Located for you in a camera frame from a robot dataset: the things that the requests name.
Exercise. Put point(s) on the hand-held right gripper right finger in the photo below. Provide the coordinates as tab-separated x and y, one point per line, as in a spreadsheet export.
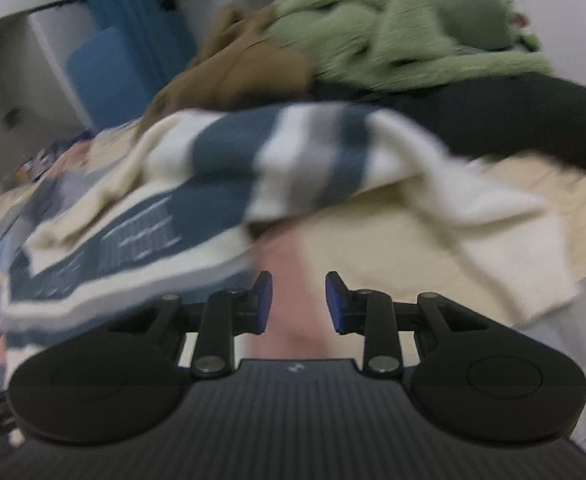
334	305

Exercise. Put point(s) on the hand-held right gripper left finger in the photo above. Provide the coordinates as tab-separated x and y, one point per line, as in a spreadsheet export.
263	305

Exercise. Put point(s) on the white grey blue striped sweater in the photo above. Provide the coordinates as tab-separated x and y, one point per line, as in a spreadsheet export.
223	160

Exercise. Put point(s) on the patchwork quilt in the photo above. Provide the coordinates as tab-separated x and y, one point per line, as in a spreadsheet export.
398	240

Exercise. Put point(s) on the brown hoodie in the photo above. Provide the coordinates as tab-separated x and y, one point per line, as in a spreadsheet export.
243	70

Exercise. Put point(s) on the small bedside clutter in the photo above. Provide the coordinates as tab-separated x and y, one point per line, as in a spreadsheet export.
43	160

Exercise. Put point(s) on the black garment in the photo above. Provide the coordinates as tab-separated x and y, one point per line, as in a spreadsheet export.
523	115

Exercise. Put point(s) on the blue cloth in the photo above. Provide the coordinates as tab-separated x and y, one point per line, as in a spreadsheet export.
108	75

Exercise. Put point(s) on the green fleece jacket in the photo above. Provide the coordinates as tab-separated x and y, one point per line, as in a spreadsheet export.
398	25

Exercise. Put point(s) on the grey wardrobe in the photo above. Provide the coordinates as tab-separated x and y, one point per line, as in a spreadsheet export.
23	60

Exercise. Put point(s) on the black stick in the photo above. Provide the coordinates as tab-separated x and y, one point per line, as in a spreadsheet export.
55	5

